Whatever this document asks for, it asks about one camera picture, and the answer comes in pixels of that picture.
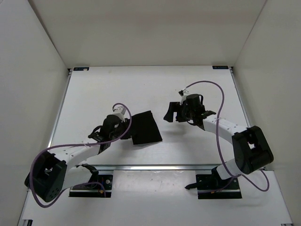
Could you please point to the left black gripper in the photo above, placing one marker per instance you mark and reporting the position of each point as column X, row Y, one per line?
column 126, row 124

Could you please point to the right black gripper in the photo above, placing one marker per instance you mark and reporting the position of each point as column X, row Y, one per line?
column 175, row 107

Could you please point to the black skirt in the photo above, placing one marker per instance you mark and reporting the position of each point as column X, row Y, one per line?
column 144, row 129

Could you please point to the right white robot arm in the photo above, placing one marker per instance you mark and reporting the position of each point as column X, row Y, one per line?
column 226, row 130

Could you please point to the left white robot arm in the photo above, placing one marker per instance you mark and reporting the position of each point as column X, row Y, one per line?
column 63, row 166

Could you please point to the right blue corner label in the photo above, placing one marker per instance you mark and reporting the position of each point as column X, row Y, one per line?
column 220, row 67

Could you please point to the blue corner label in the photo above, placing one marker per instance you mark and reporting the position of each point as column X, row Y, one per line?
column 80, row 68
column 220, row 67

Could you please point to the left blue corner label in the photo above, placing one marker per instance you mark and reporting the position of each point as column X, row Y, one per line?
column 80, row 68

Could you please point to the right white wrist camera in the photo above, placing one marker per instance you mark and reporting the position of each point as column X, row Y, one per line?
column 183, row 93

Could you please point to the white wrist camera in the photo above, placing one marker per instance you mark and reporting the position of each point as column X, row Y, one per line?
column 183, row 93
column 118, row 114

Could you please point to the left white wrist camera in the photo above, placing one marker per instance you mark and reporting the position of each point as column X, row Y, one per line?
column 118, row 114

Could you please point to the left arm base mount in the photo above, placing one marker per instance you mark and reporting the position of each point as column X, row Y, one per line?
column 98, row 186

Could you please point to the right aluminium side rail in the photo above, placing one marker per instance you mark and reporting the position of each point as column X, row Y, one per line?
column 244, row 103

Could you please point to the aluminium side rail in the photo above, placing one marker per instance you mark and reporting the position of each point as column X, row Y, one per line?
column 55, row 110
column 244, row 103

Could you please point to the left aluminium side rail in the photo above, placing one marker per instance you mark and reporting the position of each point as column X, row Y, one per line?
column 55, row 110

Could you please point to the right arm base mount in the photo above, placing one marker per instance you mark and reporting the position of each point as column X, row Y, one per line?
column 211, row 186

